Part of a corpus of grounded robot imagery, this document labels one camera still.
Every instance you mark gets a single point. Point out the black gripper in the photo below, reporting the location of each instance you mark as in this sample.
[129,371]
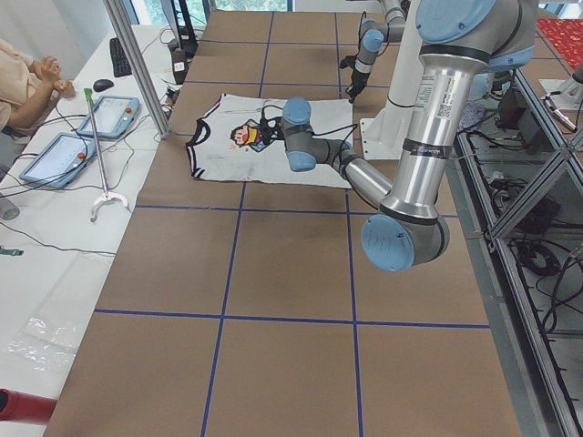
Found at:
[357,80]

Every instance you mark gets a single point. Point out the grey cartoon print t-shirt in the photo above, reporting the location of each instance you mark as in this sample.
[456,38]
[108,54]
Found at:
[227,146]

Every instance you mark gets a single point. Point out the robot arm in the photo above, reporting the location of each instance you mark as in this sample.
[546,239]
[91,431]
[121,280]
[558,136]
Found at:
[373,38]
[459,40]

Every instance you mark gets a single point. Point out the black keyboard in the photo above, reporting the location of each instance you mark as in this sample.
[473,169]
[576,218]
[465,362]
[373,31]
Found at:
[120,64]

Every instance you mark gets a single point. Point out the far blue teach pendant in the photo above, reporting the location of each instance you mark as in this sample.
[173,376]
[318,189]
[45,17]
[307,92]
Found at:
[114,114]

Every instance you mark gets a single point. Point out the blue teach pendant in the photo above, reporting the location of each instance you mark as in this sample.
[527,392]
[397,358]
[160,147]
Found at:
[114,114]
[60,162]

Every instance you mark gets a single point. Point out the black computer mouse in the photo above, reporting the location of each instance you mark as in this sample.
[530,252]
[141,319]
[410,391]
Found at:
[101,85]

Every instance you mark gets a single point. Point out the metal reacher grabber tool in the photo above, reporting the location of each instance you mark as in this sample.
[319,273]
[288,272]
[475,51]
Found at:
[108,196]

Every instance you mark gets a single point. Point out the near blue teach pendant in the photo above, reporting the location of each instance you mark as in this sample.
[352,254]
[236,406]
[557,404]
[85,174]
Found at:
[60,162]

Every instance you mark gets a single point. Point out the person in beige shirt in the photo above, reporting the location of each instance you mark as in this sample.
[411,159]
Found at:
[30,90]

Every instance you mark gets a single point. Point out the clear plastic bag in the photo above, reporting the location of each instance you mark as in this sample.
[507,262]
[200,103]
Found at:
[45,345]

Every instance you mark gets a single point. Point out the red object at edge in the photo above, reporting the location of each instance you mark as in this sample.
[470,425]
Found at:
[26,408]

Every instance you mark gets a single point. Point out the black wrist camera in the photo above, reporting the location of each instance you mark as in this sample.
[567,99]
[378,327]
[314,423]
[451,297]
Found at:
[270,128]
[348,61]

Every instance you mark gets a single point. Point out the aluminium frame post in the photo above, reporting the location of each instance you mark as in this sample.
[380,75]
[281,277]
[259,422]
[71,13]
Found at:
[123,29]

